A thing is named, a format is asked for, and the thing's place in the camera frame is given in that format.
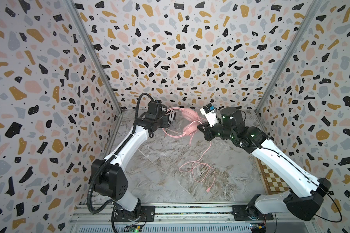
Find pink headphones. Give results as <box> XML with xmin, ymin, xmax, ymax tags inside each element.
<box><xmin>161</xmin><ymin>107</ymin><xmax>203</xmax><ymax>145</ymax></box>

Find pink headphone cable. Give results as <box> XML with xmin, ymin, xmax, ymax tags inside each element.
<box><xmin>178</xmin><ymin>139</ymin><xmax>216</xmax><ymax>193</ymax></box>

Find white black headphones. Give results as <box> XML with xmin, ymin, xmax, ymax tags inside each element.
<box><xmin>167</xmin><ymin>111</ymin><xmax>176</xmax><ymax>124</ymax></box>

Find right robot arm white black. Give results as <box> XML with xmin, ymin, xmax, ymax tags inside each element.
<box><xmin>197</xmin><ymin>104</ymin><xmax>331</xmax><ymax>221</ymax></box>

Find wooden checkerboard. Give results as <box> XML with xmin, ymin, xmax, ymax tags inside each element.
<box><xmin>255</xmin><ymin>158</ymin><xmax>289</xmax><ymax>195</ymax></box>

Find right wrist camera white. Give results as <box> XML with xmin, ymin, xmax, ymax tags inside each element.
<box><xmin>200</xmin><ymin>103</ymin><xmax>219</xmax><ymax>127</ymax></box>

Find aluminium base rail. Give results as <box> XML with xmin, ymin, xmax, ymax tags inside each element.
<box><xmin>67</xmin><ymin>203</ymin><xmax>321</xmax><ymax>233</ymax></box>

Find left corner aluminium post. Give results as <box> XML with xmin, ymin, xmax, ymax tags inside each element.
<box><xmin>64</xmin><ymin>0</ymin><xmax>122</xmax><ymax>116</ymax></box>

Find corner aluminium post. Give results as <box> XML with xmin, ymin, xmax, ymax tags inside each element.
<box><xmin>64</xmin><ymin>0</ymin><xmax>122</xmax><ymax>116</ymax></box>
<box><xmin>255</xmin><ymin>0</ymin><xmax>321</xmax><ymax>116</ymax></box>

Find right corner aluminium post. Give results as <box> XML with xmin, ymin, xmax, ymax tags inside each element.
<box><xmin>255</xmin><ymin>0</ymin><xmax>321</xmax><ymax>116</ymax></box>

